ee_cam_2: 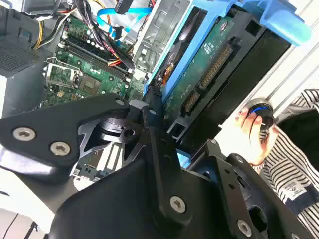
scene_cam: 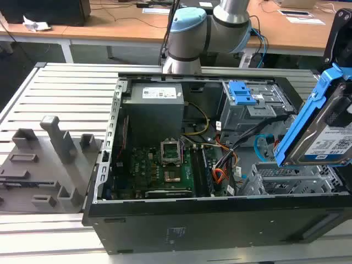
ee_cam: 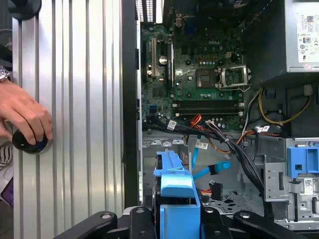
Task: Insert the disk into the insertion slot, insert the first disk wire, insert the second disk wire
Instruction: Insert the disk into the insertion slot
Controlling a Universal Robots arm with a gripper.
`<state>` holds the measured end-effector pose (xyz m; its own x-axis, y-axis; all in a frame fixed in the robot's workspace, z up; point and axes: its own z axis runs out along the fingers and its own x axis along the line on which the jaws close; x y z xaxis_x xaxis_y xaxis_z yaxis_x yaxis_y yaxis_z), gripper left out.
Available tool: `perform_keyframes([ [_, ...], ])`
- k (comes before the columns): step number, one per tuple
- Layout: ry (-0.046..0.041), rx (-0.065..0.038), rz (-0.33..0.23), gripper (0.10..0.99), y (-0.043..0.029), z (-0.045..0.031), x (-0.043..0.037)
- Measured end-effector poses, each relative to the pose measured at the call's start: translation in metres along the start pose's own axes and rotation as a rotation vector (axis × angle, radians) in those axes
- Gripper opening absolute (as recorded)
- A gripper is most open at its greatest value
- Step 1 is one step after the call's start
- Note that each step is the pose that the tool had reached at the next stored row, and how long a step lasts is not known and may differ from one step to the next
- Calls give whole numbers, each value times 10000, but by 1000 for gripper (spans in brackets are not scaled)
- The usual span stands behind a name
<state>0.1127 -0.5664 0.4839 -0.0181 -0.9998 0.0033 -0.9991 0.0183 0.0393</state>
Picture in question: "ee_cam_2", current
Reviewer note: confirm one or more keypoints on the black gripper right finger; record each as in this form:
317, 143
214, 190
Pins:
234, 199

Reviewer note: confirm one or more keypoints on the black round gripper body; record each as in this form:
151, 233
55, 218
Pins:
119, 204

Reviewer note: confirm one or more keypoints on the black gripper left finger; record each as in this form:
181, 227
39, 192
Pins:
49, 129

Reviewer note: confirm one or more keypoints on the hard disk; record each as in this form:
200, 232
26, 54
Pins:
209, 62

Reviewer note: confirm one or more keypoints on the person hand light skin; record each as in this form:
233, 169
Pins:
251, 144

